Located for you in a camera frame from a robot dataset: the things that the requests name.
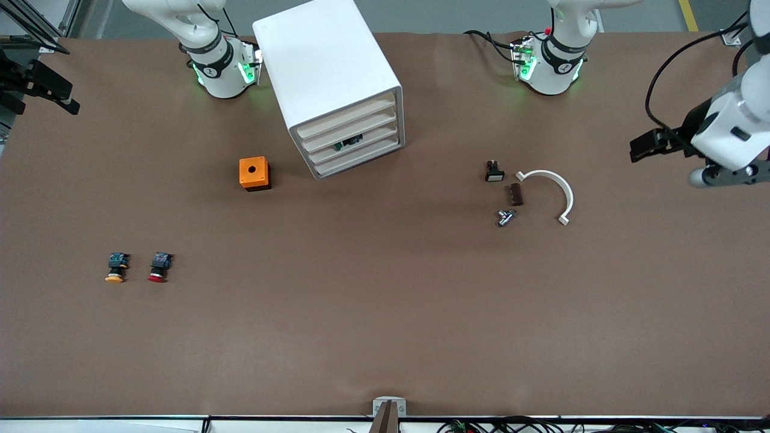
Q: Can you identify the black base cable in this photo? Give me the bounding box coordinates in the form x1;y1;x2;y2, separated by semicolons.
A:
463;29;519;64

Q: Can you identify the black cable bundle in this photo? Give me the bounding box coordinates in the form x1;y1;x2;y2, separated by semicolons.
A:
436;415;770;433

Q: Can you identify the white drawer cabinet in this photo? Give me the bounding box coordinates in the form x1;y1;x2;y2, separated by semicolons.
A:
252;0;405;180

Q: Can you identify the yellow push button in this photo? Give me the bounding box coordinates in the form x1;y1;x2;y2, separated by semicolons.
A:
105;252;131;284

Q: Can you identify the orange box with hole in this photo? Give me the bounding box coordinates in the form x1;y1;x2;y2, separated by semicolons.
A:
239;156;272;192

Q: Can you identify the white curved pipe clamp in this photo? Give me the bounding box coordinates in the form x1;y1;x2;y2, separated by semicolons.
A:
516;170;574;226

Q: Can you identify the white table edge strip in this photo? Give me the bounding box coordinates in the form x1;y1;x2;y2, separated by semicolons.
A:
0;415;770;433

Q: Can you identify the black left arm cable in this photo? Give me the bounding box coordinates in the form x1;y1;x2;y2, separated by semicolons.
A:
645;11;756;132

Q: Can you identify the red push button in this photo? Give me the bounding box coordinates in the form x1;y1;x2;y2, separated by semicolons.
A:
148;252;174;283

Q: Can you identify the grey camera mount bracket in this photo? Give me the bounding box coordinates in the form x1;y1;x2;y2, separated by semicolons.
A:
369;396;408;433

